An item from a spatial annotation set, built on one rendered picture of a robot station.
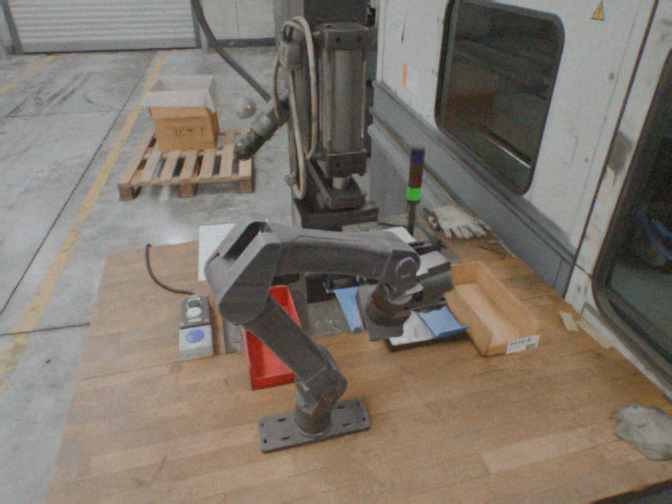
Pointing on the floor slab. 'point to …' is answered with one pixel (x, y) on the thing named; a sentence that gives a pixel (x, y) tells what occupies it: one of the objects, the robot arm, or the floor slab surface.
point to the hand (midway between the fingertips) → (369, 326)
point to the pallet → (139, 171)
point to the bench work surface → (467, 480)
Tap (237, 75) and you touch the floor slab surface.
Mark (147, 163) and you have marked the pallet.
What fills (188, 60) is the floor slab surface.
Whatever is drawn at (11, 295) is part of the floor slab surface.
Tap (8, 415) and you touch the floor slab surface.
